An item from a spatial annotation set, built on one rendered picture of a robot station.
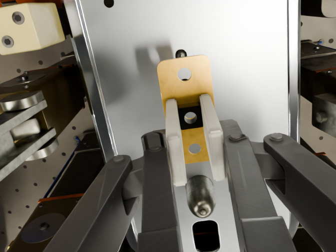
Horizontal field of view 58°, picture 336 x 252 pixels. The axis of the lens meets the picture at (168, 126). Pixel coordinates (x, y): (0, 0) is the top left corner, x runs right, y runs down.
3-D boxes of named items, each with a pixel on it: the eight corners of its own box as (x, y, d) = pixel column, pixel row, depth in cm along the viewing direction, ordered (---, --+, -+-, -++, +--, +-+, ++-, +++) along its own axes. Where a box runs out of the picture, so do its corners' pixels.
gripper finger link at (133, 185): (173, 194, 15) (113, 202, 15) (171, 148, 20) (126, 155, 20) (168, 167, 14) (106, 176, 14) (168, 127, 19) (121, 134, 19)
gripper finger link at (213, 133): (208, 132, 15) (222, 130, 15) (199, 94, 22) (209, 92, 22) (214, 182, 17) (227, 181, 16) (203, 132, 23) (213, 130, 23)
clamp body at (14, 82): (117, 72, 62) (55, 151, 29) (70, 79, 62) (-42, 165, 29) (110, 39, 59) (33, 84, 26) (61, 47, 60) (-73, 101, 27)
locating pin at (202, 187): (212, 188, 38) (220, 224, 32) (187, 192, 38) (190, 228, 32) (209, 166, 37) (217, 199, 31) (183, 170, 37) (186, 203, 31)
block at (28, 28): (118, 22, 58) (41, 49, 24) (100, 25, 58) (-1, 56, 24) (114, 2, 56) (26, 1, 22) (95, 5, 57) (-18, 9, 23)
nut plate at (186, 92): (219, 157, 24) (222, 165, 23) (173, 163, 25) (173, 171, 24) (208, 53, 21) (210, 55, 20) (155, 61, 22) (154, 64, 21)
